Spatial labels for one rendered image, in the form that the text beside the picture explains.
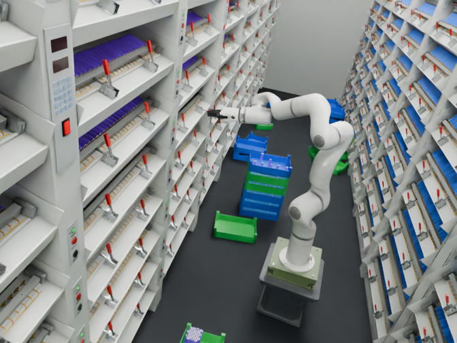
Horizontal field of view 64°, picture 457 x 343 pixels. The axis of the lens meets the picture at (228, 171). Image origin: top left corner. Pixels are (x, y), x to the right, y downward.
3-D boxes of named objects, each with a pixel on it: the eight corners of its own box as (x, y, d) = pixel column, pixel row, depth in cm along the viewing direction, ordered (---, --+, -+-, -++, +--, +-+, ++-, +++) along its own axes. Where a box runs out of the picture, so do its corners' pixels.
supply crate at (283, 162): (288, 164, 280) (290, 154, 276) (289, 177, 263) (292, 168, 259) (249, 157, 280) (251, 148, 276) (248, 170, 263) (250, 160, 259)
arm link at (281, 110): (294, 79, 169) (249, 93, 192) (290, 113, 166) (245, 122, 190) (306, 86, 174) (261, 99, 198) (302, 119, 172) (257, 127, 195)
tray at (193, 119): (207, 110, 212) (214, 97, 207) (170, 157, 161) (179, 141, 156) (177, 92, 211) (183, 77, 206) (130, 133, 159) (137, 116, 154)
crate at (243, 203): (278, 198, 297) (280, 190, 293) (279, 213, 279) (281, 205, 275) (241, 191, 297) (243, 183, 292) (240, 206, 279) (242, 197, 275)
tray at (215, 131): (224, 127, 292) (232, 113, 285) (202, 162, 241) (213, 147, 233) (202, 113, 291) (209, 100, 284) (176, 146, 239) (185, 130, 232)
